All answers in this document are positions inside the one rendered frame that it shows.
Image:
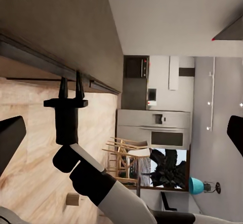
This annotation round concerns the cabinet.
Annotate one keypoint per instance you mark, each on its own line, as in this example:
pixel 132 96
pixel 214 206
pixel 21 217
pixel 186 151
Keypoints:
pixel 43 41

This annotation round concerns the pillar candle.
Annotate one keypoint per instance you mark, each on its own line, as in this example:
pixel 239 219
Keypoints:
pixel 73 199

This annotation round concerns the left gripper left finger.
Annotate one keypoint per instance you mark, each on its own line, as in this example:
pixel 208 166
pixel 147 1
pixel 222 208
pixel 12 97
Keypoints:
pixel 12 132

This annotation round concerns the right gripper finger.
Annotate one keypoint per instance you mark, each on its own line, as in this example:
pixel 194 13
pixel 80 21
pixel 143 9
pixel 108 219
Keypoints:
pixel 79 87
pixel 63 92

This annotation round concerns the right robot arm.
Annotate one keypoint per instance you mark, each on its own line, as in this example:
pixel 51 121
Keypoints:
pixel 91 179

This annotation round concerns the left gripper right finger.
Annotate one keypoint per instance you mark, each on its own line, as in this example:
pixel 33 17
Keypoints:
pixel 235 132

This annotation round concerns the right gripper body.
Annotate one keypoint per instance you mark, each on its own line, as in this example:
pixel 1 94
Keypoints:
pixel 66 113

